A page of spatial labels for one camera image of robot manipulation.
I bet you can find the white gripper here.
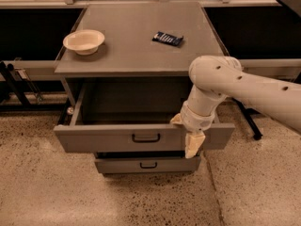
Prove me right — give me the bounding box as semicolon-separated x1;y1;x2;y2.
170;102;214;159

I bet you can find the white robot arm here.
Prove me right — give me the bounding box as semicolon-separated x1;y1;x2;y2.
171;56;301;159

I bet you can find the grey drawer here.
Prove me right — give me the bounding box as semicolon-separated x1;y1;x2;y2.
53;78;236;154
95;156;200;174

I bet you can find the grey drawer cabinet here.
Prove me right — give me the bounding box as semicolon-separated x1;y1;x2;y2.
55;2;227;160

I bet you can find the black stand left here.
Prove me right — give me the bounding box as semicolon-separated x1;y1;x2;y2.
0;61;31;106

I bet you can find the black metal bar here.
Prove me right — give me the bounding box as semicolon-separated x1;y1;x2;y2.
234;99;262;140

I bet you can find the black table corner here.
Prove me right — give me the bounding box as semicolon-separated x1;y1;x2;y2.
277;0;301;17

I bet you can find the white bowl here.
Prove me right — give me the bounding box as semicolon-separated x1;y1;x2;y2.
63;29;105;56

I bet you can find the blue snack packet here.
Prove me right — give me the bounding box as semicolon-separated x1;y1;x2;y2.
152;31;183;46

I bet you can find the grey bottom drawer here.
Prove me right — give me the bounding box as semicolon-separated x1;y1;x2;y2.
95;156;200;174

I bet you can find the grey top drawer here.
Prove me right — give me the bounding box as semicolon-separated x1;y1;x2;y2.
53;78;236;154

